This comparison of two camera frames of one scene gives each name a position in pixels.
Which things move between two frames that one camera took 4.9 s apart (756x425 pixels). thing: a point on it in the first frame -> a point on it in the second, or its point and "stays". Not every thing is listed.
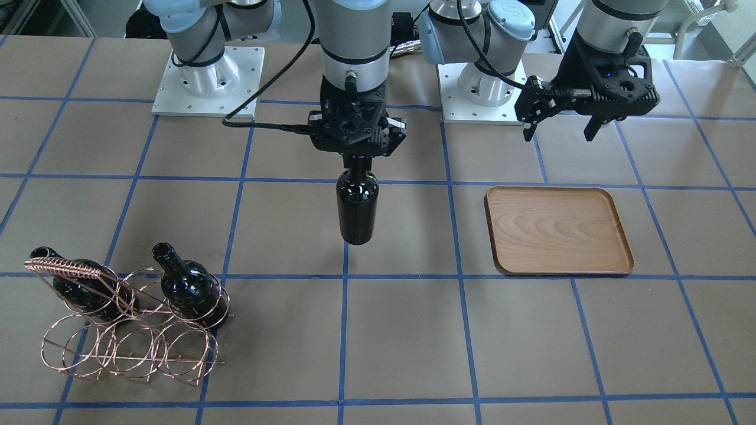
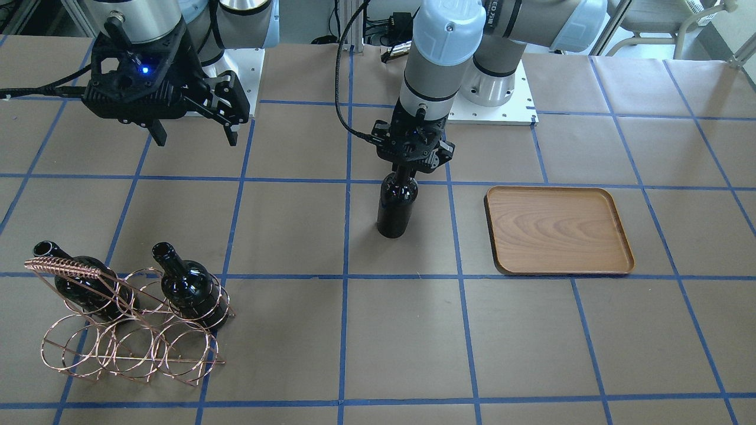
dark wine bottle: [357, 196] -> [397, 196]
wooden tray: [556, 231] stays
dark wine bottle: [107, 298] stays
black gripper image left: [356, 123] -> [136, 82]
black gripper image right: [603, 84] -> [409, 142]
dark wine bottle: [190, 289] stays
